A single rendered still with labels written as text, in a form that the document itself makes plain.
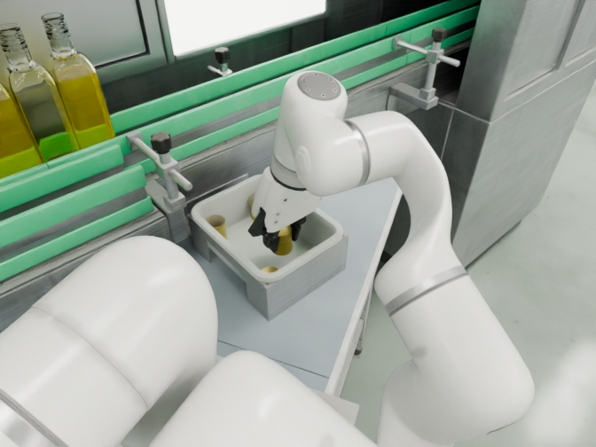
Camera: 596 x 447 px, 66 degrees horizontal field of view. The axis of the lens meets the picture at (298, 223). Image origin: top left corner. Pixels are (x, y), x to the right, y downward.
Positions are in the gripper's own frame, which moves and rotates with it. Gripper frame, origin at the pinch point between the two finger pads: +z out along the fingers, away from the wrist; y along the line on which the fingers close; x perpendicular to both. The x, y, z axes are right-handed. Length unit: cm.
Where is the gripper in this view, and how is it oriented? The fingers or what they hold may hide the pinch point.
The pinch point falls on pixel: (281, 233)
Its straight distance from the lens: 73.8
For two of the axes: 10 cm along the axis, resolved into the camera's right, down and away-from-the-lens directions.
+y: -7.7, 4.2, -4.8
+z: -1.7, 5.9, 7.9
